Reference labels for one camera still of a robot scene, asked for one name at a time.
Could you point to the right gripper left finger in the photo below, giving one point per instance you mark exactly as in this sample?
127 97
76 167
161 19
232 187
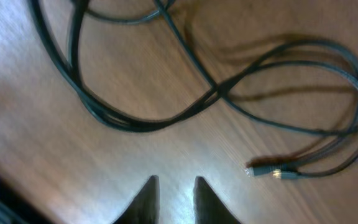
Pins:
145 206

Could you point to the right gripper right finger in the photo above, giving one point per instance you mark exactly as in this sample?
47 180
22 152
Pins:
208 207

